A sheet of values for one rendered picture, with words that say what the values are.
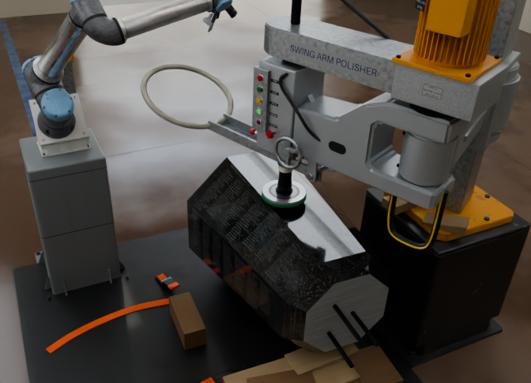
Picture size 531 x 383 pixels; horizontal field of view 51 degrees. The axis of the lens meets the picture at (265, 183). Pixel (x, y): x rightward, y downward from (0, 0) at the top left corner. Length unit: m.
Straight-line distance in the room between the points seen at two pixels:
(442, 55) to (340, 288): 1.04
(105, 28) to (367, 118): 1.14
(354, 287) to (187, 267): 1.43
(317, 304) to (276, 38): 1.11
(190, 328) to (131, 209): 1.39
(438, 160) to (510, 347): 1.61
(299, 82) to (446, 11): 0.73
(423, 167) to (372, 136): 0.23
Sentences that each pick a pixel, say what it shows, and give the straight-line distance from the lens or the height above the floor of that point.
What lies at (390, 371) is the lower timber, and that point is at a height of 0.15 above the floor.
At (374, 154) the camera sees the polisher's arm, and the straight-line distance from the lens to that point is 2.26.
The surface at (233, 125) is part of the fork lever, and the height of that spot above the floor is 1.08.
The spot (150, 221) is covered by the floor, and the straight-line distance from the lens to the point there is 4.04.
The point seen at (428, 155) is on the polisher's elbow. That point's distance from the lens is 2.12.
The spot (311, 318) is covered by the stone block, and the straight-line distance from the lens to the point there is 2.46.
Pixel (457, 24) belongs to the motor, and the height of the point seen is 1.88.
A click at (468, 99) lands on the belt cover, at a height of 1.64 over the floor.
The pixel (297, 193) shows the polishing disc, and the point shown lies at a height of 0.88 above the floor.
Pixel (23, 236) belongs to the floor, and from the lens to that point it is 4.10.
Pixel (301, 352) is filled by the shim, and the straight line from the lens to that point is 2.78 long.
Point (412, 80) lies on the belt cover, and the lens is 2.01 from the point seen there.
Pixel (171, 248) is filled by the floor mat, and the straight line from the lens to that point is 3.76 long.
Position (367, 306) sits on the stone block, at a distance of 2.60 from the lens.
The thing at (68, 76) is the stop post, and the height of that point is 0.89.
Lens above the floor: 2.34
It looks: 32 degrees down
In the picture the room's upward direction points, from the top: 3 degrees clockwise
